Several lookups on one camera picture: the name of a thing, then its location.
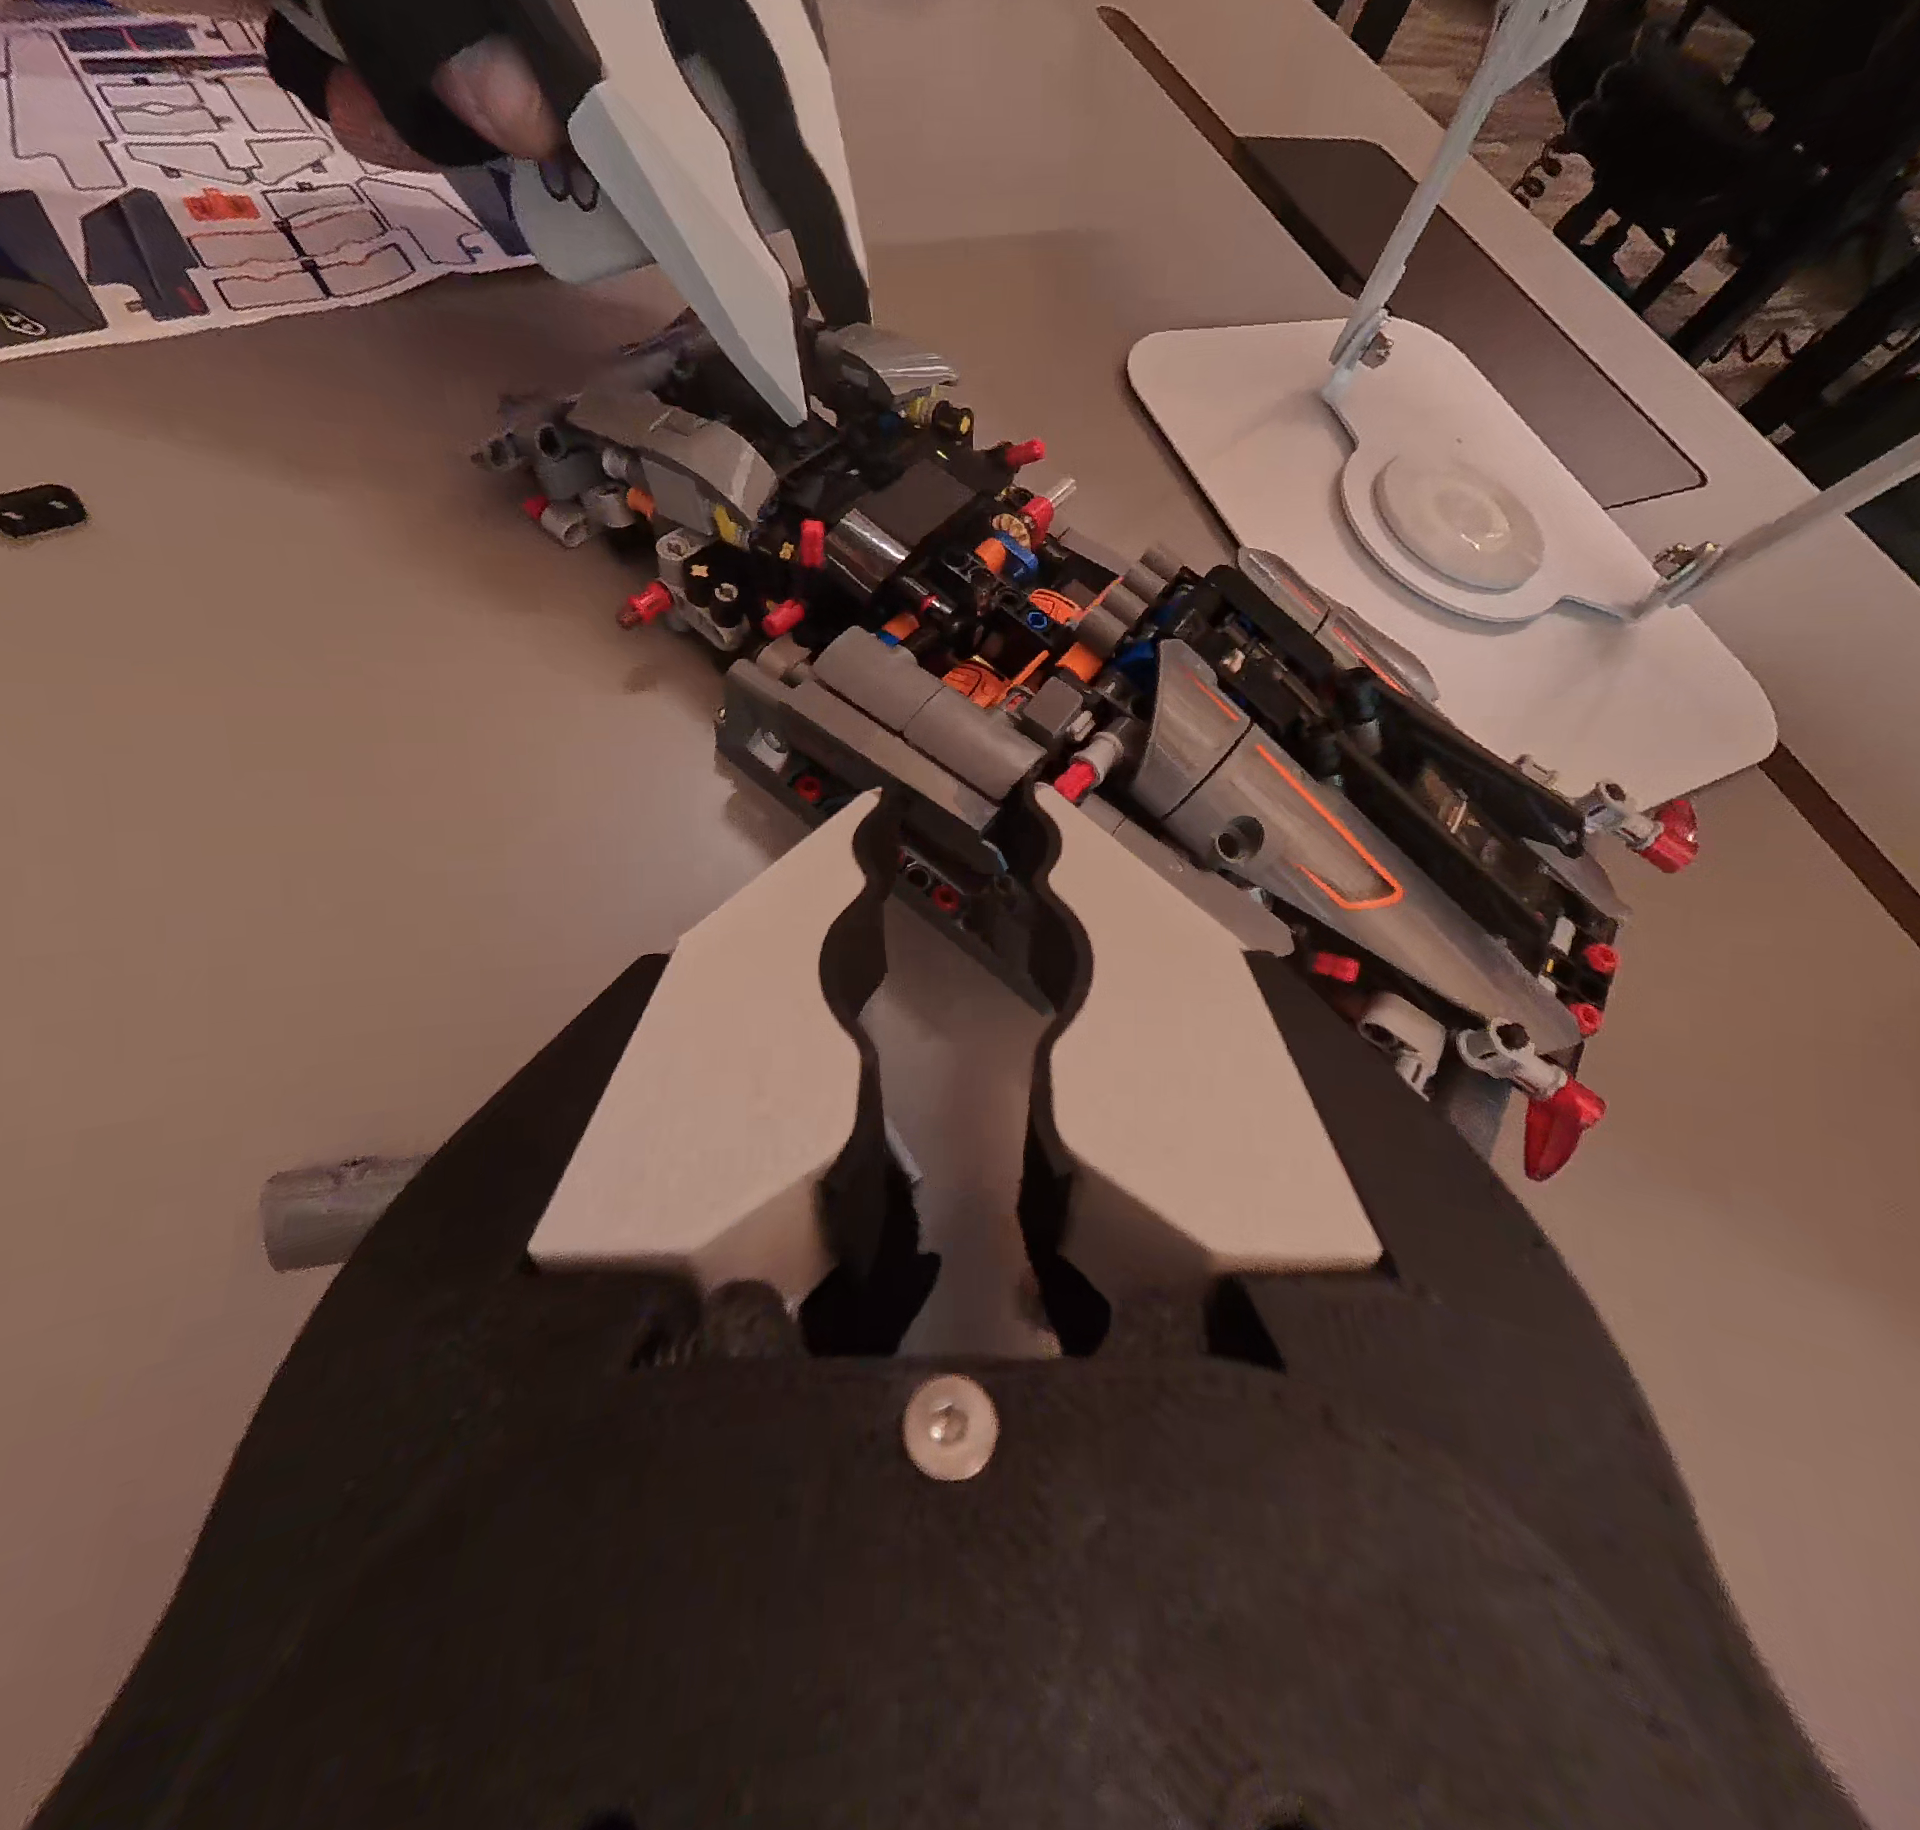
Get light grey lego tube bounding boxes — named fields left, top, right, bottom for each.
left=262, top=1152, right=431, bottom=1270

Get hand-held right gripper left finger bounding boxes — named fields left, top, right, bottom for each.
left=525, top=787, right=887, bottom=1288

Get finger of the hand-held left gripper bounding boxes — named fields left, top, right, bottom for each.
left=515, top=0, right=816, bottom=432
left=628, top=0, right=880, bottom=335

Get white book stand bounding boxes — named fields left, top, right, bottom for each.
left=1126, top=0, right=1920, bottom=811

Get lego sticker sheet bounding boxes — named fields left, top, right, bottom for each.
left=0, top=0, right=543, bottom=361

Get grey black lego car model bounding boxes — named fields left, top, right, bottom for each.
left=472, top=315, right=1704, bottom=1185

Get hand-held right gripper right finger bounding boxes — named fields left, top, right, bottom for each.
left=1028, top=785, right=1387, bottom=1282

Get person's left hand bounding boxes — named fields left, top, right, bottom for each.
left=149, top=0, right=558, bottom=169

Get black chair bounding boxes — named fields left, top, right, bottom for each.
left=1545, top=0, right=1920, bottom=438

